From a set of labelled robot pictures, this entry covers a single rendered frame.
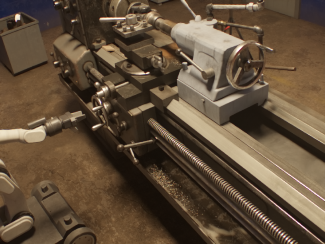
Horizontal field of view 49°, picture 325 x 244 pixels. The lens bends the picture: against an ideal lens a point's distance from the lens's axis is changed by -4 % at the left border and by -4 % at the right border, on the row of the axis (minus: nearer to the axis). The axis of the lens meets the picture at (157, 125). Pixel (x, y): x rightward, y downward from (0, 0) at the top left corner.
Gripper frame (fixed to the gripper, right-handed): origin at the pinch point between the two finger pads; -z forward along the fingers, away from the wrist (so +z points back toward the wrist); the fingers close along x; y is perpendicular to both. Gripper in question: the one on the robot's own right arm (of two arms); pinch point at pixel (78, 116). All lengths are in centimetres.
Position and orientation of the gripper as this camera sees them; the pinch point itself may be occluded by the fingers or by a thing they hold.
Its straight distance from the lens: 197.1
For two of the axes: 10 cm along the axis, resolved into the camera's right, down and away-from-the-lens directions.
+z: -8.5, 3.8, -3.7
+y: -1.9, -8.6, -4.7
